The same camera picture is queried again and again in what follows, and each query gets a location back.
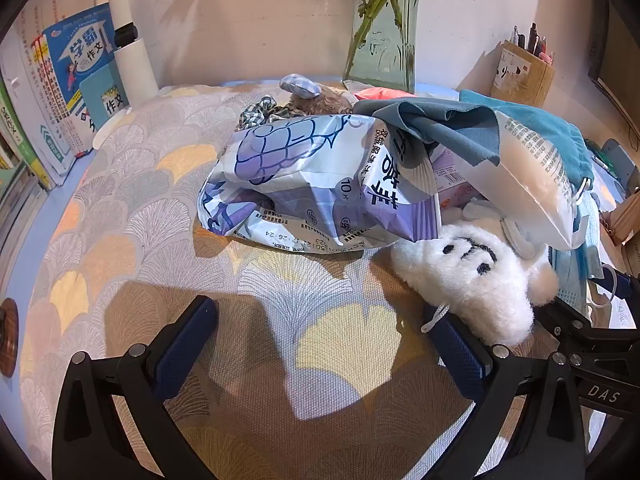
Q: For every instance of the slate blue cloth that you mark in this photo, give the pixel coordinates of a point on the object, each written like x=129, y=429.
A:
x=425, y=120

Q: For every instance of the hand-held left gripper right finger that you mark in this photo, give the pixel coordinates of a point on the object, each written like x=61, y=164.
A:
x=460, y=355

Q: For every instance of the coral pink packet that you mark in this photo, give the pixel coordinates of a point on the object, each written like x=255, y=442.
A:
x=385, y=94

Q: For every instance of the row of books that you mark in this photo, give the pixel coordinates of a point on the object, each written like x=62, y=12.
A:
x=55, y=110

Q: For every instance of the checked scrunchie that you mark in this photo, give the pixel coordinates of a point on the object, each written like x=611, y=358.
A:
x=255, y=110

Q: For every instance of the wooden pen holder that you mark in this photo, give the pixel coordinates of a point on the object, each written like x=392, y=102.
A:
x=525, y=80

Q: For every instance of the purple white plastic package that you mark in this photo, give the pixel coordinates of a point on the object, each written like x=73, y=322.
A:
x=300, y=170

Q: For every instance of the white printed plastic bag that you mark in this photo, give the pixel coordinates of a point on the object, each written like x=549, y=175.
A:
x=530, y=175

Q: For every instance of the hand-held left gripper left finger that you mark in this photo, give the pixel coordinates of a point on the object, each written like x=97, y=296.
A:
x=187, y=345

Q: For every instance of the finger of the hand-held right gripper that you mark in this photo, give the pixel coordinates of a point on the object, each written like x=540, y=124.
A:
x=622, y=285
x=575, y=322

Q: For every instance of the black wall television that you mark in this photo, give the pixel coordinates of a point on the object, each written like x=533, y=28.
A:
x=620, y=60

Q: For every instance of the teal garment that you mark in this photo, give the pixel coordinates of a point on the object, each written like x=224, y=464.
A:
x=545, y=130

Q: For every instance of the blue face mask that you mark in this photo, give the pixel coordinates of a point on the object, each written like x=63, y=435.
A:
x=575, y=270

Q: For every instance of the white plush toy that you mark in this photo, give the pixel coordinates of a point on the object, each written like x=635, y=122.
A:
x=475, y=280

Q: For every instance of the glass vase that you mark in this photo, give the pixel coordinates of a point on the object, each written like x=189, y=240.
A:
x=385, y=55

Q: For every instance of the bunch of pens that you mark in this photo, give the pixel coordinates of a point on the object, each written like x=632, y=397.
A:
x=532, y=42

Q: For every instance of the brown plush bear checked hat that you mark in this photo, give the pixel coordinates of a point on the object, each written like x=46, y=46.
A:
x=320, y=102

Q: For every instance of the round wooden object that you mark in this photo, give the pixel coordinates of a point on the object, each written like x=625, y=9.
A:
x=7, y=335

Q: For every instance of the patterned tablecloth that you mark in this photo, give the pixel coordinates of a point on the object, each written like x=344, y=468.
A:
x=150, y=210

